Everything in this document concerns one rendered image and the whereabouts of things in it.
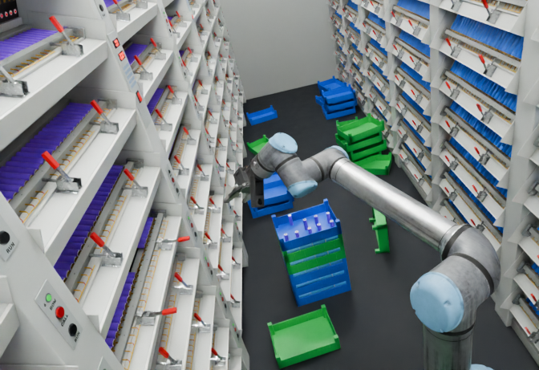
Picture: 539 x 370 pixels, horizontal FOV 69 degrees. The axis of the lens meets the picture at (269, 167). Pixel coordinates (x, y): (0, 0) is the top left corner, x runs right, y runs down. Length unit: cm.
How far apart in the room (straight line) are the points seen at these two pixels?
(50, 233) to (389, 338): 163
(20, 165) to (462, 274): 95
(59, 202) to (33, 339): 25
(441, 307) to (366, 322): 118
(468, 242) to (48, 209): 90
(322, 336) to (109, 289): 136
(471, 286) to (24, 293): 83
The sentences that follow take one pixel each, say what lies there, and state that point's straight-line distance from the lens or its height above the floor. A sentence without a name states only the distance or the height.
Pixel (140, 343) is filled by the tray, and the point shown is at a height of 96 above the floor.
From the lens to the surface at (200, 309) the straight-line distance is 157.
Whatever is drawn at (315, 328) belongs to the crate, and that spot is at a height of 0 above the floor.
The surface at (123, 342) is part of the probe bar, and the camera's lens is 102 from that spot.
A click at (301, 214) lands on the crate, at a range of 206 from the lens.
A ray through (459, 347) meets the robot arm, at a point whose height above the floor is 81.
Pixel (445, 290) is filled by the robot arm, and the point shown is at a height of 98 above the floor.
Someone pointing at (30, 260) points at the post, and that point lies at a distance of 69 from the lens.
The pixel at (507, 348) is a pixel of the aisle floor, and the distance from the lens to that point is 209.
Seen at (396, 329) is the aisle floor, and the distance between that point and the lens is 208.
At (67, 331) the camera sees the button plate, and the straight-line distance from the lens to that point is 75.
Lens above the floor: 169
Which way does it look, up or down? 30 degrees down
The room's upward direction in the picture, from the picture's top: 15 degrees counter-clockwise
